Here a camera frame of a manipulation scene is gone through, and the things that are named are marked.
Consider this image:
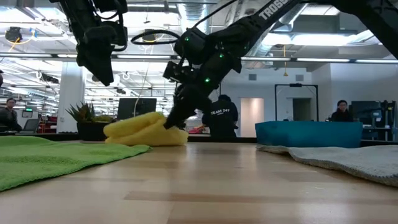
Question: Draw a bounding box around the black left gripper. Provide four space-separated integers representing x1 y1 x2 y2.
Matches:
76 24 116 87

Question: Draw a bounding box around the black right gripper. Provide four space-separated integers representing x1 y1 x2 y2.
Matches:
163 52 244 130

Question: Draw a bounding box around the yellow microfiber towel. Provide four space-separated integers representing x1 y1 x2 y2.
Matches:
103 111 189 147

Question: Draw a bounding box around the green microfiber towel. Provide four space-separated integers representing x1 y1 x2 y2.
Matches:
0 135 152 192

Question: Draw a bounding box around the grey microfiber towel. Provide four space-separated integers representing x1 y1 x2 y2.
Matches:
256 144 398 187

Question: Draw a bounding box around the person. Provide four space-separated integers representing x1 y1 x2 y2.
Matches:
329 99 354 122
0 98 23 132
201 94 239 139

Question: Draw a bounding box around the white pillar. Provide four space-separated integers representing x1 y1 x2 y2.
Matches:
57 61 85 134

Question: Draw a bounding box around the black computer monitor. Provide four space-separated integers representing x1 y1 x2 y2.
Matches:
117 98 157 121

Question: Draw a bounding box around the potted succulent plant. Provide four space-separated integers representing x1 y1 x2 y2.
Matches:
65 101 114 141

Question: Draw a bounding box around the grey office chair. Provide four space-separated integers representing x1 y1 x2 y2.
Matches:
18 118 40 134

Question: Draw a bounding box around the blue plastic bin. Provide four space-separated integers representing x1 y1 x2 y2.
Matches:
254 120 364 149

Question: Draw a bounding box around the black equipment rack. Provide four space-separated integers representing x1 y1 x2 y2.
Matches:
348 100 397 141

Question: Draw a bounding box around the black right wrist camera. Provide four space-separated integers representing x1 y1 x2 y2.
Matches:
162 60 200 84

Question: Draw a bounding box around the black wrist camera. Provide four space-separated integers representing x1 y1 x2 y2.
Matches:
114 21 129 52
162 60 200 84

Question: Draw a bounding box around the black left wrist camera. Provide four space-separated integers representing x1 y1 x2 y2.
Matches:
114 21 129 52

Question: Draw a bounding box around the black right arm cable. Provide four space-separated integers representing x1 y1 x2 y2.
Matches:
130 0 239 68

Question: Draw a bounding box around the yellow hanging cord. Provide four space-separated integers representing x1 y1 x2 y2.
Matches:
282 45 289 77

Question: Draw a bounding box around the black camera stand frame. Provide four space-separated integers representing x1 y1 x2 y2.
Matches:
274 83 320 121

